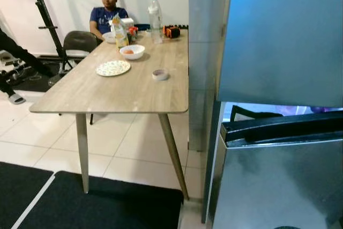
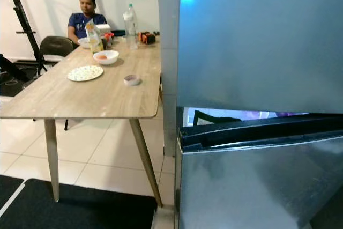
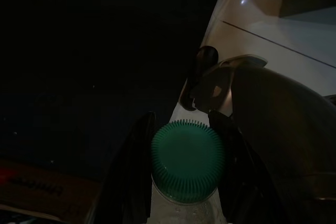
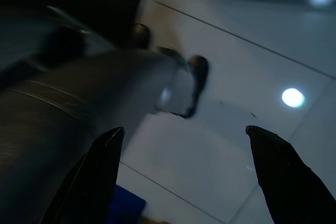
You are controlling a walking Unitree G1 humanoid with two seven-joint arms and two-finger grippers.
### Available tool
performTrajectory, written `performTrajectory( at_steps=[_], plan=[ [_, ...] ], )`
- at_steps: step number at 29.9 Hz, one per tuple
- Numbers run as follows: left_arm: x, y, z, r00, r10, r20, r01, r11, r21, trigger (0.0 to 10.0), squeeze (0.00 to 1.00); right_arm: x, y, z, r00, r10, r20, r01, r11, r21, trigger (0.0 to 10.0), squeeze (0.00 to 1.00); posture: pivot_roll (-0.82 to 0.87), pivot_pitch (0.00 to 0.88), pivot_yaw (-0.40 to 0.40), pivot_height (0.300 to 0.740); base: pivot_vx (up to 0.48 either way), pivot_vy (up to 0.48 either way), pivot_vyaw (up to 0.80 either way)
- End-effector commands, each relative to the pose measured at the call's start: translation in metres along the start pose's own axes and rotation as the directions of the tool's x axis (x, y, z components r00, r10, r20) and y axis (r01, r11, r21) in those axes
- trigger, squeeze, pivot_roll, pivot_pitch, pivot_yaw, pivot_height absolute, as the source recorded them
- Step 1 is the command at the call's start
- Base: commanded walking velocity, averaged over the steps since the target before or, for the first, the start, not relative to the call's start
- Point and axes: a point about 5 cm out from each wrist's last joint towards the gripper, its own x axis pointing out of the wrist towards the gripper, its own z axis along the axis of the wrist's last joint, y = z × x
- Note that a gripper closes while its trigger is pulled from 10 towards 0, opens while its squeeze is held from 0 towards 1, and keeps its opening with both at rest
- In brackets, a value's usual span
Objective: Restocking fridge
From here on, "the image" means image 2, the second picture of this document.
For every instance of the steel fridge freezer door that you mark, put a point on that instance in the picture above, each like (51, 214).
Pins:
(262, 36)

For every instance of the person in black trousers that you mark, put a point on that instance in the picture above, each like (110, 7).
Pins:
(13, 68)

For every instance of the dark chair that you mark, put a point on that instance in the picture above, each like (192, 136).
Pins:
(56, 46)

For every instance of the light wooden table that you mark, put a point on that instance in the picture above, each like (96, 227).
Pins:
(86, 92)

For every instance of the patterned round plate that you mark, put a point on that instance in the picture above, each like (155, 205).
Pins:
(85, 73)

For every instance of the black floor mat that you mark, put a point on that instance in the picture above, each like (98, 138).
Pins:
(8, 194)
(86, 213)

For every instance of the white floor tape strip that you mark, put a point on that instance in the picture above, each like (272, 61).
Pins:
(13, 199)

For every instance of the white bowl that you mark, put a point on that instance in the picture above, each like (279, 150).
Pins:
(112, 60)
(83, 42)

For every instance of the orange round fruit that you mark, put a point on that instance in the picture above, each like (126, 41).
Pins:
(101, 56)

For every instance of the yellow juice carton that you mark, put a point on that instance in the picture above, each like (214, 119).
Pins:
(94, 40)

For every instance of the man in blue shirt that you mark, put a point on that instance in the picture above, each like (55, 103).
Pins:
(86, 20)

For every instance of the dark jar red lid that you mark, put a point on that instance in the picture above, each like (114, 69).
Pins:
(108, 38)

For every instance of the small white box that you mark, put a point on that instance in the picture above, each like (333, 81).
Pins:
(103, 28)

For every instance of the large clear water bottle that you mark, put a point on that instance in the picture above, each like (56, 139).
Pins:
(131, 28)

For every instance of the orange and black device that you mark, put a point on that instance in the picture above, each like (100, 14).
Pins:
(147, 38)

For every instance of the black metal frame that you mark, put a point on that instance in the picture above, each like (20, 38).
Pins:
(28, 29)

